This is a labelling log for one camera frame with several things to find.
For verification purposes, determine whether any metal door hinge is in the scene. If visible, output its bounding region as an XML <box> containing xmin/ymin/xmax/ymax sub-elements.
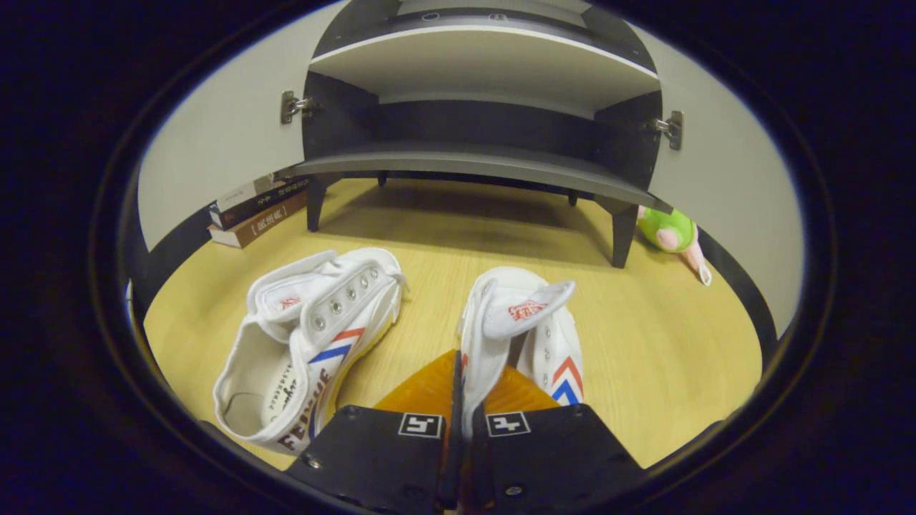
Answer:
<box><xmin>280</xmin><ymin>90</ymin><xmax>319</xmax><ymax>125</ymax></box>
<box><xmin>644</xmin><ymin>109</ymin><xmax>686</xmax><ymax>152</ymax></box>

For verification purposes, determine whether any brown book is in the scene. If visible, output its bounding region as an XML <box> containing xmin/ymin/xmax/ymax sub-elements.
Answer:
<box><xmin>208</xmin><ymin>190</ymin><xmax>310</xmax><ymax>250</ymax></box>

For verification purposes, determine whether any white canvas shoe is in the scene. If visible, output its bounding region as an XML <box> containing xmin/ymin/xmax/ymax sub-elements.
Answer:
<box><xmin>457</xmin><ymin>266</ymin><xmax>585</xmax><ymax>438</ymax></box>
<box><xmin>213</xmin><ymin>246</ymin><xmax>410</xmax><ymax>456</ymax></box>

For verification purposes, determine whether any white shoe cabinet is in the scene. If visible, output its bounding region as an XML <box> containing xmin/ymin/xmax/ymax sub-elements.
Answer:
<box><xmin>286</xmin><ymin>0</ymin><xmax>673</xmax><ymax>270</ymax></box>

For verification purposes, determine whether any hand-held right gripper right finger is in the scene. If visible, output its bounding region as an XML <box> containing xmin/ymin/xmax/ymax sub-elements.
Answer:
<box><xmin>460</xmin><ymin>365</ymin><xmax>646</xmax><ymax>514</ymax></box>

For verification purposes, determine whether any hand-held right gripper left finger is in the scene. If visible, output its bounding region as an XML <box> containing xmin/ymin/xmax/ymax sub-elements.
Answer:
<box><xmin>285</xmin><ymin>348</ymin><xmax>463</xmax><ymax>513</ymax></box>

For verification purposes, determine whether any black book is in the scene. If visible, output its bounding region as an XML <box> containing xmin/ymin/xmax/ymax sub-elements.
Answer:
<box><xmin>208</xmin><ymin>179</ymin><xmax>311</xmax><ymax>232</ymax></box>

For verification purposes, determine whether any green plush toy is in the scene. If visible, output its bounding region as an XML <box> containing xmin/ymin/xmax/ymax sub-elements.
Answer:
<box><xmin>635</xmin><ymin>205</ymin><xmax>713</xmax><ymax>288</ymax></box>

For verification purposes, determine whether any white shoe cabinet door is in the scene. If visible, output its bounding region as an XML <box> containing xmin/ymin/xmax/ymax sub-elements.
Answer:
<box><xmin>630</xmin><ymin>25</ymin><xmax>806</xmax><ymax>338</ymax></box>
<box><xmin>135</xmin><ymin>0</ymin><xmax>319</xmax><ymax>252</ymax></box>

